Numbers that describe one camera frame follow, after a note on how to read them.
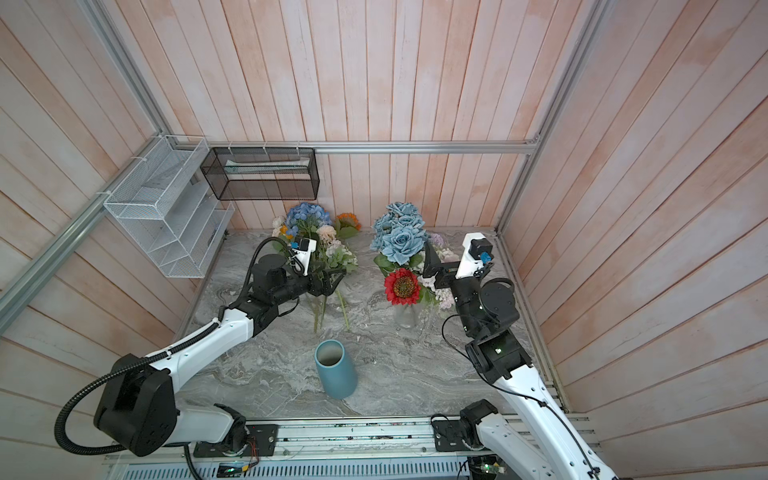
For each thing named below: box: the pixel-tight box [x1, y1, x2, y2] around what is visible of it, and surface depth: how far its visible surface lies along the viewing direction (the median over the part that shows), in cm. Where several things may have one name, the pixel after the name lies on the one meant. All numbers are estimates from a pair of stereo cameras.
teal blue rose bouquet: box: [370, 201, 429, 276], surface depth 69 cm
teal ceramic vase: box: [314, 339, 358, 399], surface depth 72 cm
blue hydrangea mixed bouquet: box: [272, 202, 337, 253], surface depth 110 cm
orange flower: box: [334, 212, 362, 239], surface depth 121 cm
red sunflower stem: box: [384, 268, 421, 306], surface depth 72 cm
